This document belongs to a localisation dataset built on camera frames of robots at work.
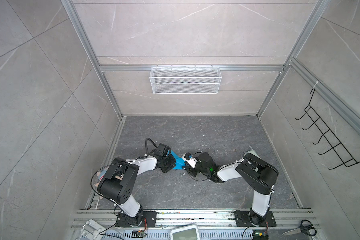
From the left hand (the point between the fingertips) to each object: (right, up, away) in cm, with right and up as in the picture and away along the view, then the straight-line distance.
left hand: (177, 161), depth 93 cm
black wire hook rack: (+69, +8, -34) cm, 78 cm away
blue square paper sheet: (+1, +1, -5) cm, 6 cm away
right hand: (+4, -1, -1) cm, 4 cm away
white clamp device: (-39, -27, -24) cm, 53 cm away
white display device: (+6, -27, -26) cm, 38 cm away
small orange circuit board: (-18, -30, -22) cm, 42 cm away
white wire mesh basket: (+5, +54, +8) cm, 55 cm away
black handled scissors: (+64, -28, -21) cm, 73 cm away
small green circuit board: (+41, -30, -22) cm, 55 cm away
